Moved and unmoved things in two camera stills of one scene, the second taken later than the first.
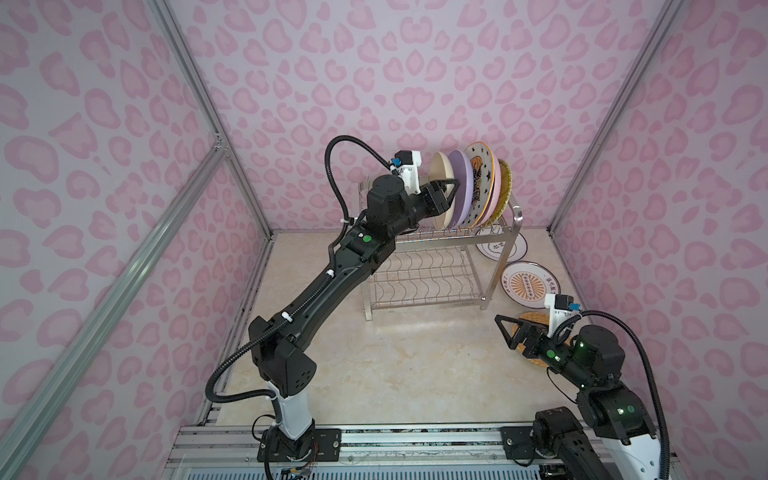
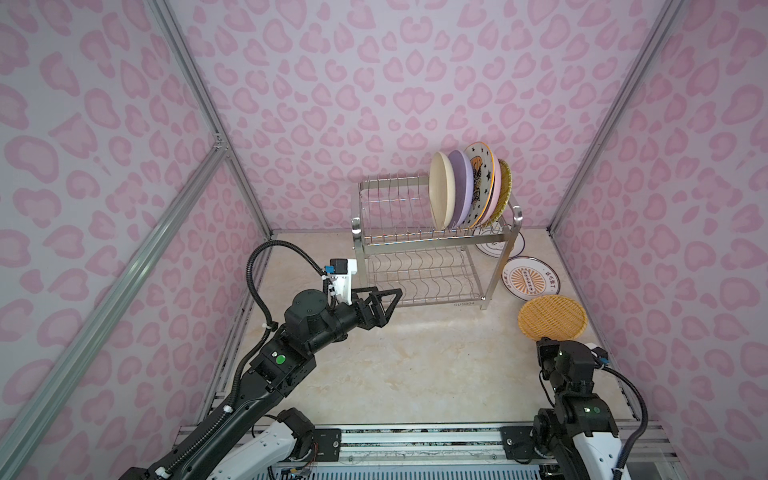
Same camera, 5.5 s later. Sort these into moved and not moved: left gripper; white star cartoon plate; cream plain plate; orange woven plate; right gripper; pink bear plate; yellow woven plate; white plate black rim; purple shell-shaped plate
Moved: right gripper; left gripper; orange woven plate
Not moved: purple shell-shaped plate; yellow woven plate; white star cartoon plate; white plate black rim; pink bear plate; cream plain plate
